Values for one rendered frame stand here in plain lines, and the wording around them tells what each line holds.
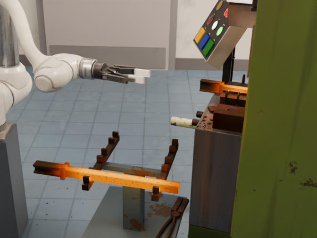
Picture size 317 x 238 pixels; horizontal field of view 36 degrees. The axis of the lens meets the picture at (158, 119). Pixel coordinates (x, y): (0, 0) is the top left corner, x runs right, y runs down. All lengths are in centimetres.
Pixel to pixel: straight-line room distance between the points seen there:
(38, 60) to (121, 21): 278
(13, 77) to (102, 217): 102
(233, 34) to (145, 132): 157
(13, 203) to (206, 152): 115
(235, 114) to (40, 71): 77
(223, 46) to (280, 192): 97
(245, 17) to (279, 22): 45
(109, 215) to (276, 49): 81
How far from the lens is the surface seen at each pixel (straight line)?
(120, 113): 395
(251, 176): 152
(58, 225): 278
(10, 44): 244
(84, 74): 206
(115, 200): 179
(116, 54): 481
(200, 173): 187
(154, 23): 470
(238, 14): 175
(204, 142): 180
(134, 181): 141
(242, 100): 185
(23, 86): 251
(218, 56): 231
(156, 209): 175
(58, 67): 198
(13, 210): 261
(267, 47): 134
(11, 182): 251
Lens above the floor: 174
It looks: 27 degrees down
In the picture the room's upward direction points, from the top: 2 degrees clockwise
